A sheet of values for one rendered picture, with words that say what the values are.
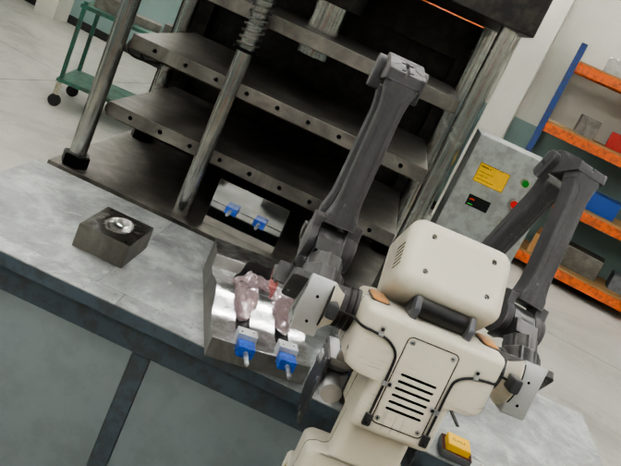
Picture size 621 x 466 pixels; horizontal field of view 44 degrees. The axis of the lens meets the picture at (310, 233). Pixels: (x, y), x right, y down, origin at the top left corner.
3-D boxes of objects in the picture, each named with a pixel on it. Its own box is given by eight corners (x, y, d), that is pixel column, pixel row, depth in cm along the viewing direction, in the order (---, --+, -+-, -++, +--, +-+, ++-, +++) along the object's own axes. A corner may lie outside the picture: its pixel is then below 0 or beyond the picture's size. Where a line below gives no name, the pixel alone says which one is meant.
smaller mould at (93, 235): (121, 268, 208) (129, 246, 206) (71, 245, 208) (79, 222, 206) (146, 248, 227) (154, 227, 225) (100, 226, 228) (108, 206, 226)
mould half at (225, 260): (302, 385, 191) (320, 349, 188) (203, 355, 184) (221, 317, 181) (281, 296, 237) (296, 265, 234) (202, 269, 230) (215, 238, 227)
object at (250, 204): (271, 254, 272) (290, 211, 267) (202, 222, 273) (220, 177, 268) (293, 220, 320) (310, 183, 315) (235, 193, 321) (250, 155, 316)
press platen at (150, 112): (389, 247, 267) (395, 235, 265) (104, 114, 269) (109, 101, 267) (395, 202, 338) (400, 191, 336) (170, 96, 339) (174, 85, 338)
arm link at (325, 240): (312, 254, 147) (338, 264, 147) (325, 214, 153) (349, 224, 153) (298, 275, 154) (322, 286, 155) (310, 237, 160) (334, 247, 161)
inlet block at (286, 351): (294, 390, 181) (303, 372, 180) (274, 385, 180) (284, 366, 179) (288, 361, 193) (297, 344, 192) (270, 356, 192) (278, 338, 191)
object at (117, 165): (381, 334, 265) (389, 319, 263) (42, 174, 267) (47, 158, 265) (390, 263, 345) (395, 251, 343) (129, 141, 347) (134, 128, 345)
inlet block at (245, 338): (252, 378, 179) (261, 359, 177) (232, 372, 177) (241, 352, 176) (249, 349, 191) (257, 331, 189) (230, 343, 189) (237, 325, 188)
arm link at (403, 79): (393, 44, 145) (440, 67, 146) (381, 49, 158) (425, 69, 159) (298, 259, 151) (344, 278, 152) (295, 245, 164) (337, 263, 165)
